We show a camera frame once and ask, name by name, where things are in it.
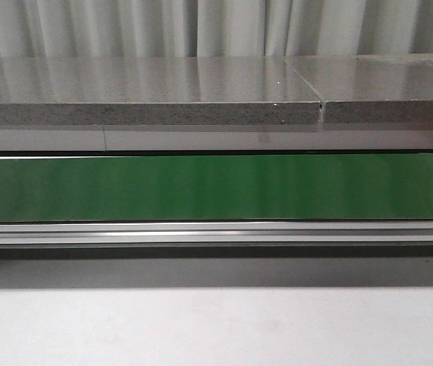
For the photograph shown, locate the green conveyor belt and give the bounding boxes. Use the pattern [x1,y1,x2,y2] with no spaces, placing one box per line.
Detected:
[0,153,433,222]

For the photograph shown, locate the grey stone slab right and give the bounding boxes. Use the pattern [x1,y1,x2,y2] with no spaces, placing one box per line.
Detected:
[284,54,433,130]

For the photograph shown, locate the aluminium conveyor side rail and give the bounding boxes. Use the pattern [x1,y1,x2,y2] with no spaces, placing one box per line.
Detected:
[0,220,433,249]

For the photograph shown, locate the grey stone countertop slab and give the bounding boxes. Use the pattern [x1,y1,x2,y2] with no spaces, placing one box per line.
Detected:
[0,57,320,127]

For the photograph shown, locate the white pleated curtain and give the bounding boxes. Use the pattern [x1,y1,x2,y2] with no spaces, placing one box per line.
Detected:
[0,1,433,57]

